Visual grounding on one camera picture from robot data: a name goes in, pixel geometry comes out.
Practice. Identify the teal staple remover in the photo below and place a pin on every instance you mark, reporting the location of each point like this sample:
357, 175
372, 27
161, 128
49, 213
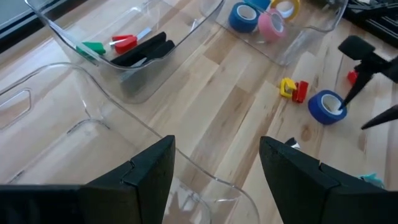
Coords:
371, 179

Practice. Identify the yellow tape roll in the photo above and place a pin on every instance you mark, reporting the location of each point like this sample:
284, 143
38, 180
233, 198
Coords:
298, 9

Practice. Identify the pink tape roll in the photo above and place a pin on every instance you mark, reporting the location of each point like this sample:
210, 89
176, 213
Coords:
264, 29

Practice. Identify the yellow mini stapler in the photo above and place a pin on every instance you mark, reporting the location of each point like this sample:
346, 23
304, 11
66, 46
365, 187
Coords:
283, 88

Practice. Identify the black staple remover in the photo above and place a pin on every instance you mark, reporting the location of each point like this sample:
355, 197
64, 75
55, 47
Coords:
293, 143

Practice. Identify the dark blue tape roll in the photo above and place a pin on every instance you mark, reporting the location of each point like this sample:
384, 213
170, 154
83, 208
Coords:
236, 21

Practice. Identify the light blue tape roll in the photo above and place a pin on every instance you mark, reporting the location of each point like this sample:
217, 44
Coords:
259, 3

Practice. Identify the purple blue tape roll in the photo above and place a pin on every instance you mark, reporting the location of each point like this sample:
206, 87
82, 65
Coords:
317, 109

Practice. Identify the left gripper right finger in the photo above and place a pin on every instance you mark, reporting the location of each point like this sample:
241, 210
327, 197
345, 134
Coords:
311, 199

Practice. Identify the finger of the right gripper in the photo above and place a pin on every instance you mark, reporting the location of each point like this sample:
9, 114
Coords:
385, 118
357, 88

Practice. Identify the red staple remover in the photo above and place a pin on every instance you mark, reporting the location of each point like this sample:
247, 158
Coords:
352, 77

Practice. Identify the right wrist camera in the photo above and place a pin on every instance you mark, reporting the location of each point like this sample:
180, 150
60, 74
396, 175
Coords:
356, 48

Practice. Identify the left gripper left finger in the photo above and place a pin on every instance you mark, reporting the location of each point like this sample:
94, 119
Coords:
140, 193

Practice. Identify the silver staple strip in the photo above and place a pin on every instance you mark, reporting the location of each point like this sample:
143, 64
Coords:
144, 32

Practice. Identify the clear plastic bin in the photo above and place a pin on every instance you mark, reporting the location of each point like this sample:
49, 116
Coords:
292, 53
62, 140
102, 84

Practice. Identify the green mini stapler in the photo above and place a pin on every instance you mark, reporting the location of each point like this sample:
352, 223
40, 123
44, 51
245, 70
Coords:
93, 47

